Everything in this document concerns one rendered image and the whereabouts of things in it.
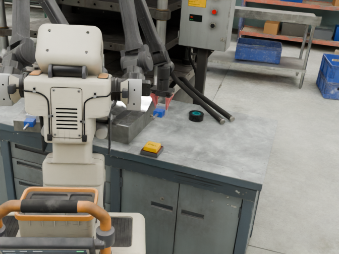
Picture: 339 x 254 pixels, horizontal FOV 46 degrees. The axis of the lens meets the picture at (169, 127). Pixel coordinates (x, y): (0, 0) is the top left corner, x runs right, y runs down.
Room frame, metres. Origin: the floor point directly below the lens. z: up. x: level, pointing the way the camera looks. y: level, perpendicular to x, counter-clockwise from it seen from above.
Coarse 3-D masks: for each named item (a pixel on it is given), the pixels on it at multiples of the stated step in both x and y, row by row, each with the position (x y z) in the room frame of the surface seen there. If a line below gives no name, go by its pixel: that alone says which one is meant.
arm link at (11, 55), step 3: (15, 48) 1.39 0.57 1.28; (9, 51) 1.40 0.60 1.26; (12, 51) 1.39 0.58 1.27; (6, 54) 1.40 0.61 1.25; (9, 54) 1.37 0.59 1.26; (12, 54) 1.36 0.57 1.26; (15, 54) 1.37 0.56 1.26; (6, 57) 1.37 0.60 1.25; (9, 57) 1.35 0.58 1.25; (12, 57) 1.35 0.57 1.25; (15, 57) 1.36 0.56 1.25; (3, 60) 1.36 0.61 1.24; (15, 60) 1.35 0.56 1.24; (18, 60) 1.36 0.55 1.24; (21, 63) 1.37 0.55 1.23; (24, 66) 1.38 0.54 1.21; (27, 66) 1.39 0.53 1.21; (30, 66) 1.40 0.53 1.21; (24, 69) 1.41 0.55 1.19
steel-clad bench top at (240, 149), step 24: (24, 72) 2.52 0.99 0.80; (0, 120) 1.77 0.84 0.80; (168, 120) 1.91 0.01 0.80; (216, 120) 1.96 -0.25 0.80; (240, 120) 1.98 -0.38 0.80; (264, 120) 2.01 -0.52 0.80; (96, 144) 1.59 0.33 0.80; (120, 144) 1.61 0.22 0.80; (144, 144) 1.63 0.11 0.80; (168, 144) 1.65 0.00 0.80; (192, 144) 1.66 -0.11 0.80; (216, 144) 1.68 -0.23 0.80; (240, 144) 1.70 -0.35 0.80; (264, 144) 1.72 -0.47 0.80; (216, 168) 1.46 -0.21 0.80; (240, 168) 1.47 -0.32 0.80; (264, 168) 1.49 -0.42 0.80
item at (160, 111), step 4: (160, 104) 1.74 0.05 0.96; (164, 104) 1.74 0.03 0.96; (156, 108) 1.71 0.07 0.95; (160, 108) 1.71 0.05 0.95; (164, 108) 1.71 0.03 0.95; (156, 112) 1.68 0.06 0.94; (160, 112) 1.67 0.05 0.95; (164, 112) 1.71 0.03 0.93; (156, 116) 1.65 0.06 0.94; (160, 116) 1.67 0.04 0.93; (164, 116) 1.71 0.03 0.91
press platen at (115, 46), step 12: (36, 24) 2.91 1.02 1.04; (72, 24) 3.00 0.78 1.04; (84, 24) 3.03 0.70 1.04; (96, 24) 3.06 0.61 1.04; (108, 24) 3.10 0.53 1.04; (120, 24) 3.13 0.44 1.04; (36, 36) 2.70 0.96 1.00; (108, 36) 2.70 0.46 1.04; (120, 36) 2.72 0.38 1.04; (144, 36) 2.78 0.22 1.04; (168, 36) 2.83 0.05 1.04; (108, 48) 2.54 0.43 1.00; (120, 48) 2.52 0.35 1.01; (168, 48) 2.65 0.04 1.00
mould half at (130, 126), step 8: (144, 96) 1.91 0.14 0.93; (120, 104) 1.87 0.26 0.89; (144, 104) 1.86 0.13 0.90; (152, 104) 1.90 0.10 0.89; (112, 112) 1.77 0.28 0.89; (120, 112) 1.78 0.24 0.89; (136, 112) 1.80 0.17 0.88; (144, 112) 1.81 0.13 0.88; (152, 112) 1.90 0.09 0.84; (128, 120) 1.68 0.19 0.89; (136, 120) 1.70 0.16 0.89; (144, 120) 1.80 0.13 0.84; (112, 128) 1.64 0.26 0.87; (120, 128) 1.63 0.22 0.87; (128, 128) 1.62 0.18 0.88; (136, 128) 1.70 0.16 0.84; (112, 136) 1.64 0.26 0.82; (120, 136) 1.63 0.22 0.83; (128, 136) 1.62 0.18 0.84
